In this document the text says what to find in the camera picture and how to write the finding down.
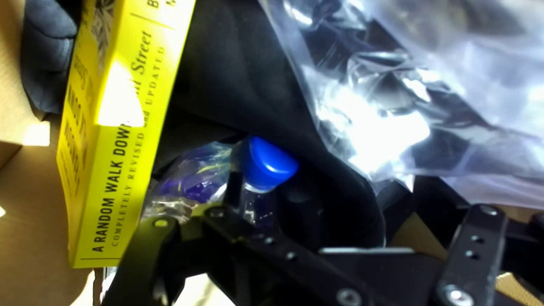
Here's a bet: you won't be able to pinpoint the clear plastic bag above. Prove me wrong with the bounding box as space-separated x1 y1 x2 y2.
257 0 544 212

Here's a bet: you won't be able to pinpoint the clear water bottle blue cap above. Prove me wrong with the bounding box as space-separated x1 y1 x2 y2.
142 134 302 229

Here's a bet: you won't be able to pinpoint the dark navy garment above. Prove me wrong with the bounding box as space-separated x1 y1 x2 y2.
21 0 412 251

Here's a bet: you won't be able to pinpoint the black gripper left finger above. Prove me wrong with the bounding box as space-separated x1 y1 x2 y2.
101 168 269 306

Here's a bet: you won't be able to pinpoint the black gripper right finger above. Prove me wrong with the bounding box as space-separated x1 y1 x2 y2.
434 202 511 306

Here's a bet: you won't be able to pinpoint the yellow paperback book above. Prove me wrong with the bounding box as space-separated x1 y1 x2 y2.
55 0 198 271

